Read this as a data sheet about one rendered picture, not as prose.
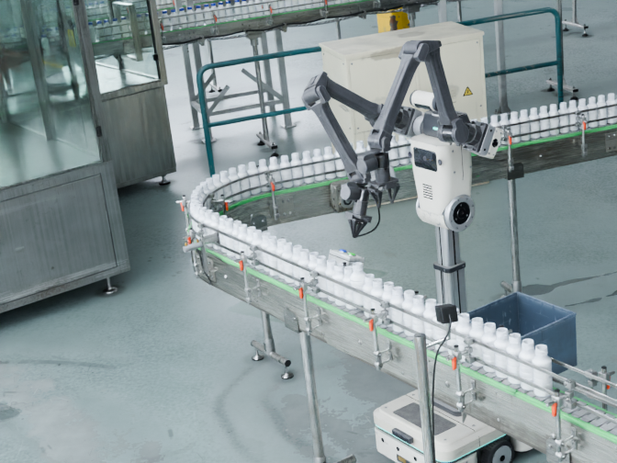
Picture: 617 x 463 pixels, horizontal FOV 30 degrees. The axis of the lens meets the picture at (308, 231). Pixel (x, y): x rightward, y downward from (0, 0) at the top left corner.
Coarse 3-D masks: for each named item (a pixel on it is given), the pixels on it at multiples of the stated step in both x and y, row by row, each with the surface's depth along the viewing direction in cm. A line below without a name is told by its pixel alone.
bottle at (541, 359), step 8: (544, 344) 362; (536, 352) 361; (544, 352) 360; (536, 360) 361; (544, 360) 361; (544, 368) 361; (536, 376) 363; (544, 376) 362; (536, 384) 364; (544, 384) 363; (552, 384) 365; (536, 392) 365; (544, 392) 364
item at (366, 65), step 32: (384, 32) 892; (416, 32) 877; (448, 32) 863; (480, 32) 852; (352, 64) 830; (384, 64) 838; (448, 64) 853; (480, 64) 861; (384, 96) 846; (480, 96) 868; (352, 128) 845
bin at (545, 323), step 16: (496, 304) 451; (512, 304) 457; (528, 304) 453; (544, 304) 445; (496, 320) 453; (512, 320) 459; (528, 320) 456; (544, 320) 448; (560, 320) 428; (528, 336) 420; (544, 336) 426; (560, 336) 431; (576, 336) 436; (560, 352) 433; (576, 352) 438; (560, 368) 435; (464, 416) 418
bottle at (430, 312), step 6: (426, 300) 405; (432, 300) 406; (426, 306) 405; (432, 306) 403; (426, 312) 405; (432, 312) 404; (426, 318) 404; (426, 324) 406; (426, 330) 406; (432, 330) 405; (432, 336) 406; (426, 342) 409
